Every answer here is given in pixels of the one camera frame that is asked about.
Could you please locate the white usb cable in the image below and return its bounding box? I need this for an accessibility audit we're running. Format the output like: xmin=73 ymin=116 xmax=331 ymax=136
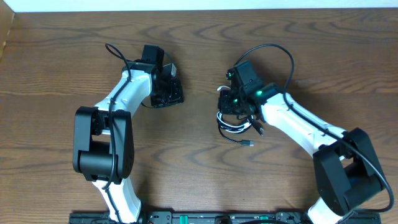
xmin=216 ymin=85 xmax=253 ymax=134

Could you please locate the black usb cable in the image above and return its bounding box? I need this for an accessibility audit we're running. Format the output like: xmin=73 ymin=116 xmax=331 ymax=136
xmin=216 ymin=110 xmax=265 ymax=147

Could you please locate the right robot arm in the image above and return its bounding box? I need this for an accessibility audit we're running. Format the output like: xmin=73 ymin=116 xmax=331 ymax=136
xmin=218 ymin=61 xmax=386 ymax=223

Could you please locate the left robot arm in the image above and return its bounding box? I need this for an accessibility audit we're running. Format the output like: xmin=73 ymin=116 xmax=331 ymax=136
xmin=69 ymin=44 xmax=184 ymax=223

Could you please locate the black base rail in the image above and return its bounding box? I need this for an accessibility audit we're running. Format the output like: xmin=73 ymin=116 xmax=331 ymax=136
xmin=68 ymin=210 xmax=382 ymax=224

